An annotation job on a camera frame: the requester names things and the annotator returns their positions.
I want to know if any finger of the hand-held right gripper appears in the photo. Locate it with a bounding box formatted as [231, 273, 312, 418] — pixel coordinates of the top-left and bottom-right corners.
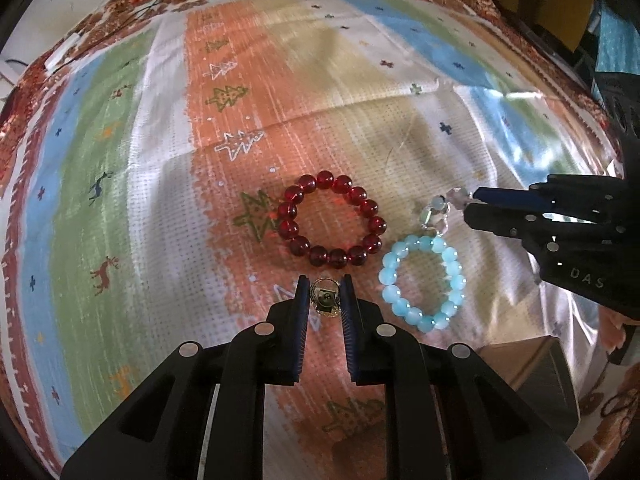
[462, 205, 552, 257]
[472, 174, 630, 222]

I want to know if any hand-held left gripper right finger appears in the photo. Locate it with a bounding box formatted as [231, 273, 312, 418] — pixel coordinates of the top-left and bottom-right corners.
[340, 274, 588, 480]

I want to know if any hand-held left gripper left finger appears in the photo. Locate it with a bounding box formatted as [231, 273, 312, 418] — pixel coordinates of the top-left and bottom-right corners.
[60, 275, 311, 480]

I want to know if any small gold ring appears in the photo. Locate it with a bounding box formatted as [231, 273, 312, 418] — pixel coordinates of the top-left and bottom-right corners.
[309, 277, 344, 319]

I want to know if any clear crystal bead bracelet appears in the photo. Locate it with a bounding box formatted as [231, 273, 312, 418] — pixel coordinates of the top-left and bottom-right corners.
[419, 187, 474, 236]

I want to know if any brown cardboard box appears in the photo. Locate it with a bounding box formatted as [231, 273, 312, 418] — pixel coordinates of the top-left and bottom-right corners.
[487, 335, 582, 443]

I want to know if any person's right hand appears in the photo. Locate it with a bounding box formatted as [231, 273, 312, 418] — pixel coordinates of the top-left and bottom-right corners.
[597, 305, 640, 361]

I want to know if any dark furniture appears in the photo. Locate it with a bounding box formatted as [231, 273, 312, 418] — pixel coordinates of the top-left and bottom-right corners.
[480, 0, 601, 92]

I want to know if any light blue patterned cloth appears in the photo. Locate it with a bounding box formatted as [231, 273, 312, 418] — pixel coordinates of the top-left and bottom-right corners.
[595, 5, 640, 81]

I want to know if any striped patterned blanket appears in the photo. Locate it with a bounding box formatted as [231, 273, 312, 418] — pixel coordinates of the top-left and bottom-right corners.
[0, 0, 631, 480]

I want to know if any yellow hanging garment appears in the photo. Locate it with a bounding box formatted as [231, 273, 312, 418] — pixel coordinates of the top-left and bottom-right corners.
[517, 0, 601, 53]

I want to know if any light blue bead bracelet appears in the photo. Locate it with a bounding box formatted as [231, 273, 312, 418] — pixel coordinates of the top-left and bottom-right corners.
[379, 234, 469, 334]

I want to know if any red bead bracelet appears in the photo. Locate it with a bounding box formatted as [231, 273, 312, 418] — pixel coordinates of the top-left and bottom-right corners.
[277, 170, 387, 267]

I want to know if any black cable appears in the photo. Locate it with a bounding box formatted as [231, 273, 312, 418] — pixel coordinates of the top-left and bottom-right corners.
[60, 0, 193, 63]

